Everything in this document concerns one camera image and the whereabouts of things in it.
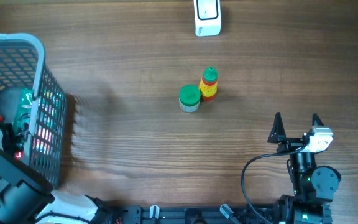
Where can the red snack stick packet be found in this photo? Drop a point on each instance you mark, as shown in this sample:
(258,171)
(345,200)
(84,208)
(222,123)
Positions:
(10,142)

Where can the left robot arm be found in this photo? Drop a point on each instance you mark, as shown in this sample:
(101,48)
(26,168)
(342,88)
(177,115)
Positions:
(28,197)

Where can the white barcode scanner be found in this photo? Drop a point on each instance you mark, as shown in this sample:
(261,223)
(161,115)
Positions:
(208,20)

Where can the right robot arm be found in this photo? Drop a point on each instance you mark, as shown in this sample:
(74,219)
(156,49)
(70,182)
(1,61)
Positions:
(313,186)

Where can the grey plastic mesh basket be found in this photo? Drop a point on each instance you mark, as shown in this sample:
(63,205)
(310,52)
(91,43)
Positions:
(22,65)

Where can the yellow red sauce bottle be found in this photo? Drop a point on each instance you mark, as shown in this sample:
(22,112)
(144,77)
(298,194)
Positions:
(209,84)

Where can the green lid glass jar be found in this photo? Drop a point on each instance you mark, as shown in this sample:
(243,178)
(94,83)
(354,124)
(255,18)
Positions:
(189,98)

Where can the green 3M gloves packet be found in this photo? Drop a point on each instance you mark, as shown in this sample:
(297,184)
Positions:
(21,121)

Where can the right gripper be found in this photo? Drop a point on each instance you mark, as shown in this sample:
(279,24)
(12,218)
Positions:
(278,134)

